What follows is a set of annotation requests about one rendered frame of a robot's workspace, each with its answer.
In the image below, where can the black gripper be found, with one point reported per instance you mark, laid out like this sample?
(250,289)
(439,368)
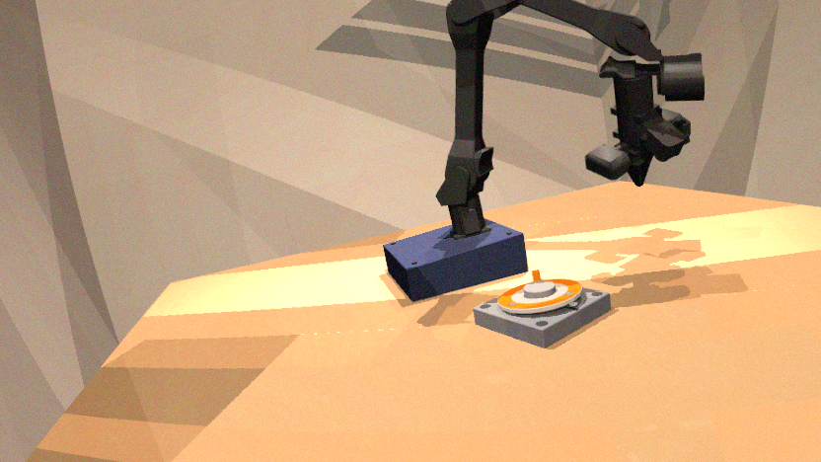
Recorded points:
(612,162)

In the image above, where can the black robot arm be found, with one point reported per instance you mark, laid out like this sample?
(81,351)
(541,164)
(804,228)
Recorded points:
(680,78)

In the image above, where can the orange round plate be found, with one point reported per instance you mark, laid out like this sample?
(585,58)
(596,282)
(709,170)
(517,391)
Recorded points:
(513,300)

